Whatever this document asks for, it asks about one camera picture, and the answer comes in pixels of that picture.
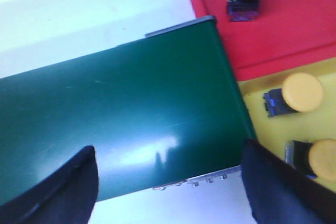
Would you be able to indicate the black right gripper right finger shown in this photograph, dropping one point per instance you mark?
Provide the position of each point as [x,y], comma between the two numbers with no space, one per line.
[278,193]

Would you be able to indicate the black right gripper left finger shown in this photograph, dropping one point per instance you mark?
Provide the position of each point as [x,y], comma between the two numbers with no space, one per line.
[67,196]

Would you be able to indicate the yellow mushroom push button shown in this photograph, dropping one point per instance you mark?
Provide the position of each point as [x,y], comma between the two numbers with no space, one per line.
[300,93]
[314,160]

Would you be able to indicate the yellow plate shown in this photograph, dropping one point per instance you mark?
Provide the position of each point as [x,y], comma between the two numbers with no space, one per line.
[275,133]

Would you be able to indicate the green conveyor belt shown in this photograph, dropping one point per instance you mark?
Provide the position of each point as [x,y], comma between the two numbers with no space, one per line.
[157,110]

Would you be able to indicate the red plate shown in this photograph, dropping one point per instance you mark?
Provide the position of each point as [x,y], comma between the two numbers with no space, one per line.
[286,34]

